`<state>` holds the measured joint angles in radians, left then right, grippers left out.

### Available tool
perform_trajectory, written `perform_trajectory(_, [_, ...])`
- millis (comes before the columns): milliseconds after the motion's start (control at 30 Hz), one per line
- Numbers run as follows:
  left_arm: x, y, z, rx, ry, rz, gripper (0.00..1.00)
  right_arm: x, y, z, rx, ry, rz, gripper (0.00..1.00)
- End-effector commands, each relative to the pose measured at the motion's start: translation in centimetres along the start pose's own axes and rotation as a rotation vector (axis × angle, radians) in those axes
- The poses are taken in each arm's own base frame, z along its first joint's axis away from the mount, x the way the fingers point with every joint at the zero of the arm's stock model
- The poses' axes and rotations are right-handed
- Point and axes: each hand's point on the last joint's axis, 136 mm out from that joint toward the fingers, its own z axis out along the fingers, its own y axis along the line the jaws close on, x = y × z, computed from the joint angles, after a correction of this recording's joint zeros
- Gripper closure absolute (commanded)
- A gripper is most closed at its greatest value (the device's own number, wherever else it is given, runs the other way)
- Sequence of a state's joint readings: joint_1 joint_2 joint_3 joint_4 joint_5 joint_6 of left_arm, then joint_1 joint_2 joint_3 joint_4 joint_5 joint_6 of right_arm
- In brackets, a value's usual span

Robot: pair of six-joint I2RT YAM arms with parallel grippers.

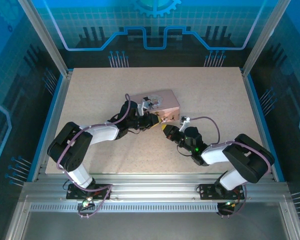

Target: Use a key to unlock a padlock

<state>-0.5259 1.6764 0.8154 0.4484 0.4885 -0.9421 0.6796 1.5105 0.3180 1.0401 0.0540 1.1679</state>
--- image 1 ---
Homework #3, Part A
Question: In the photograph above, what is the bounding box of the pink box with cartoon couple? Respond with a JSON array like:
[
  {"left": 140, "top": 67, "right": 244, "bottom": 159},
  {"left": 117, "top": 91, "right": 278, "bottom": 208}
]
[{"left": 128, "top": 89, "right": 181, "bottom": 124}]

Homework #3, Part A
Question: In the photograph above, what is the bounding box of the aluminium front beam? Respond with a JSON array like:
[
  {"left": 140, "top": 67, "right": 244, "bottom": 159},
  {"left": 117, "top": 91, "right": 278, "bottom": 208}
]
[{"left": 19, "top": 172, "right": 295, "bottom": 205}]

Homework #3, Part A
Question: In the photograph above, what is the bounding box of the grey metal shelf panel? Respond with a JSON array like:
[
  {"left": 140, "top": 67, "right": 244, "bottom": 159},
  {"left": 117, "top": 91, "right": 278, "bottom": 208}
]
[{"left": 21, "top": 211, "right": 291, "bottom": 240}]

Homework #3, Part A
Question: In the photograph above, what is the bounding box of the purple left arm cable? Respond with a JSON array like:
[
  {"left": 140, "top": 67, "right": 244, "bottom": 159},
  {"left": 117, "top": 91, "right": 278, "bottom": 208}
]
[{"left": 55, "top": 93, "right": 132, "bottom": 220}]

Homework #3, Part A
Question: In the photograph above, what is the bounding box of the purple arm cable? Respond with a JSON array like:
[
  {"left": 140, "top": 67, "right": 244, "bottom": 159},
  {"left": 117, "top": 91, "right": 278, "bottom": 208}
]
[
  {"left": 55, "top": 93, "right": 132, "bottom": 220},
  {"left": 188, "top": 115, "right": 272, "bottom": 219}
]

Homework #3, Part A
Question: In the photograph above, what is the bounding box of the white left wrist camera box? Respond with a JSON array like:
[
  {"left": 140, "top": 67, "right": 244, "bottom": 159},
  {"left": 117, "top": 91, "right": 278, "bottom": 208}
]
[{"left": 137, "top": 97, "right": 154, "bottom": 115}]

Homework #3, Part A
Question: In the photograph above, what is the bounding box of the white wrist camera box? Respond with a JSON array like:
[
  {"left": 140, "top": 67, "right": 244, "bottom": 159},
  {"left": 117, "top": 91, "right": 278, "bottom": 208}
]
[
  {"left": 137, "top": 97, "right": 154, "bottom": 115},
  {"left": 179, "top": 115, "right": 192, "bottom": 132}
]

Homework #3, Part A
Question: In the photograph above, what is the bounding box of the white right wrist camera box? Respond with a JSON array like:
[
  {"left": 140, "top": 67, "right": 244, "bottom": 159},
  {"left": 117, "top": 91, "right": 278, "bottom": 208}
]
[{"left": 179, "top": 115, "right": 192, "bottom": 132}]

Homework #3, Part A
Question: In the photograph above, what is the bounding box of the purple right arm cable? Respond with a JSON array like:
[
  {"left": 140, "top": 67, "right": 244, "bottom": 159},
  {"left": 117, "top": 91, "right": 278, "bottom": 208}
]
[{"left": 188, "top": 115, "right": 272, "bottom": 219}]

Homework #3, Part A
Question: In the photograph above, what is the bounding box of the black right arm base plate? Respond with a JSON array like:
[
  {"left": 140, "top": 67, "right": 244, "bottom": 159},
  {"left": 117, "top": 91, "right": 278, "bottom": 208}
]
[{"left": 198, "top": 183, "right": 248, "bottom": 201}]

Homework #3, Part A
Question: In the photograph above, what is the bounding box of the blue-edged aluminium side rail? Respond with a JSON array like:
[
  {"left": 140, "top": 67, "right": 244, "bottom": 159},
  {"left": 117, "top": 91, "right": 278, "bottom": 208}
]
[
  {"left": 26, "top": 70, "right": 74, "bottom": 183},
  {"left": 240, "top": 71, "right": 286, "bottom": 183}
]

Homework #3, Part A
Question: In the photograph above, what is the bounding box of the grey slotted cable duct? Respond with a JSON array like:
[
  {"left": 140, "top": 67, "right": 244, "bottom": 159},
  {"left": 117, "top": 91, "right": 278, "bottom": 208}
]
[{"left": 29, "top": 203, "right": 241, "bottom": 214}]

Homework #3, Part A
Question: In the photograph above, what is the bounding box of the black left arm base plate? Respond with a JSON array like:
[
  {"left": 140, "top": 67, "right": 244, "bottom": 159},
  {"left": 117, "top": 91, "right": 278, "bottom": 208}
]
[{"left": 65, "top": 183, "right": 114, "bottom": 201}]

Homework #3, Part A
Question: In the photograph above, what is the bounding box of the aluminium frame post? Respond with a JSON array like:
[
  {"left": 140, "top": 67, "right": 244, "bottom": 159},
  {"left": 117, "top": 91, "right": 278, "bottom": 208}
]
[
  {"left": 16, "top": 0, "right": 74, "bottom": 77},
  {"left": 240, "top": 0, "right": 292, "bottom": 77}
]

